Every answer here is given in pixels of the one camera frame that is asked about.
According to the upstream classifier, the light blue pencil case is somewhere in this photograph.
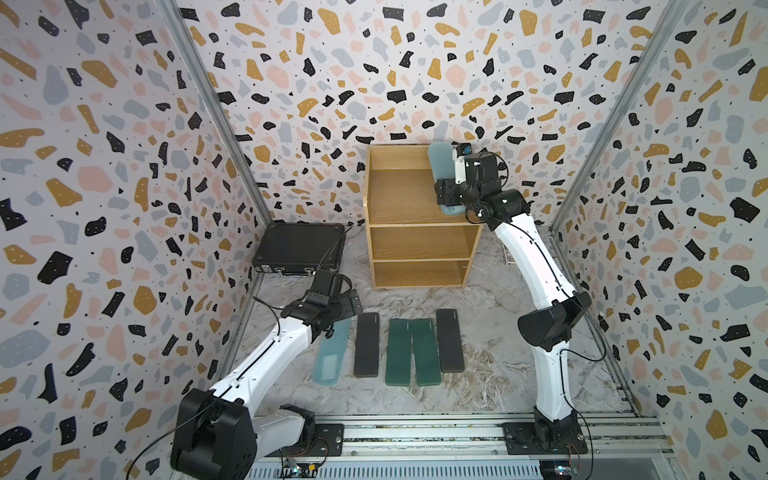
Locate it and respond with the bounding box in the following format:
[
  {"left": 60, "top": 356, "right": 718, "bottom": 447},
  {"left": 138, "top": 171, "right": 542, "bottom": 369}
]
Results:
[
  {"left": 427, "top": 141, "right": 465, "bottom": 216},
  {"left": 313, "top": 318, "right": 352, "bottom": 386}
]

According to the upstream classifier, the black pencil case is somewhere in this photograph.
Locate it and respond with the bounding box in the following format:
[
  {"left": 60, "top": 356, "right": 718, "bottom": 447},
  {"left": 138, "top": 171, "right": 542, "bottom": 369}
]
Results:
[
  {"left": 436, "top": 309, "right": 465, "bottom": 373},
  {"left": 353, "top": 312, "right": 380, "bottom": 378}
]

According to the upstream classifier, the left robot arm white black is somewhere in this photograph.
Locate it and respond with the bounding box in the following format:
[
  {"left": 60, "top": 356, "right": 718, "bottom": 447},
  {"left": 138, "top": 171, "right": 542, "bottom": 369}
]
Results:
[{"left": 170, "top": 270, "right": 363, "bottom": 479}]

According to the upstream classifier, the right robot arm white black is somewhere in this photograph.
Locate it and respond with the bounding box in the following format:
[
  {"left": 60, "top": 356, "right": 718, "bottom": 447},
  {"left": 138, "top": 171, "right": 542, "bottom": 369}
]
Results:
[{"left": 428, "top": 145, "right": 591, "bottom": 453}]

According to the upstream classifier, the green pencil case left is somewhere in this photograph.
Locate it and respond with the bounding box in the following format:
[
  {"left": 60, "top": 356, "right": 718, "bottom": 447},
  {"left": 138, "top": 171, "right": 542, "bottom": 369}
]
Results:
[{"left": 385, "top": 318, "right": 412, "bottom": 387}]

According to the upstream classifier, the green pencil case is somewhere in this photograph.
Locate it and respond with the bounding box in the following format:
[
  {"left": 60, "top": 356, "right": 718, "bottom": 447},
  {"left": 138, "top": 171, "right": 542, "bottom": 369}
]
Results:
[
  {"left": 409, "top": 318, "right": 442, "bottom": 387},
  {"left": 385, "top": 318, "right": 412, "bottom": 387}
]

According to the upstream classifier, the wooden three-tier shelf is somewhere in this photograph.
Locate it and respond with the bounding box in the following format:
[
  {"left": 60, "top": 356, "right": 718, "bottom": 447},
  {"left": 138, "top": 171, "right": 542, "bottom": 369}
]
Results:
[{"left": 363, "top": 145, "right": 482, "bottom": 289}]

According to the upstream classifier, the green pencil case right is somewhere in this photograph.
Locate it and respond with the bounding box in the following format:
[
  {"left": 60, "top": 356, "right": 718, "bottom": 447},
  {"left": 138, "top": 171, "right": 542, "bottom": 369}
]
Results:
[{"left": 409, "top": 318, "right": 442, "bottom": 387}]

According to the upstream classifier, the black flat case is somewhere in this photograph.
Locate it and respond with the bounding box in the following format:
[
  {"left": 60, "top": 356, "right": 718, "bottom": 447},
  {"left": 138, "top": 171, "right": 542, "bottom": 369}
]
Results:
[{"left": 252, "top": 223, "right": 347, "bottom": 276}]

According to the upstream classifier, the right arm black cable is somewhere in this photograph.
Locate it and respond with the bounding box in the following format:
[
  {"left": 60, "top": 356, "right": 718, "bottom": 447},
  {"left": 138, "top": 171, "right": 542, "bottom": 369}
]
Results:
[{"left": 479, "top": 152, "right": 610, "bottom": 480}]

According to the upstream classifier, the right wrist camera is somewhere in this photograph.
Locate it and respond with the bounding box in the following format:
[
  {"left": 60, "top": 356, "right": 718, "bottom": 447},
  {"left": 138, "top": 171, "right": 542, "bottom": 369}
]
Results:
[{"left": 452, "top": 143, "right": 472, "bottom": 184}]

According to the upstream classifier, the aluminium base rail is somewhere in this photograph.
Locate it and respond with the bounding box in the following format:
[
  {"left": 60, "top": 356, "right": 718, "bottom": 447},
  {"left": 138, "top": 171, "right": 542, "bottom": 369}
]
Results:
[{"left": 247, "top": 412, "right": 685, "bottom": 479}]

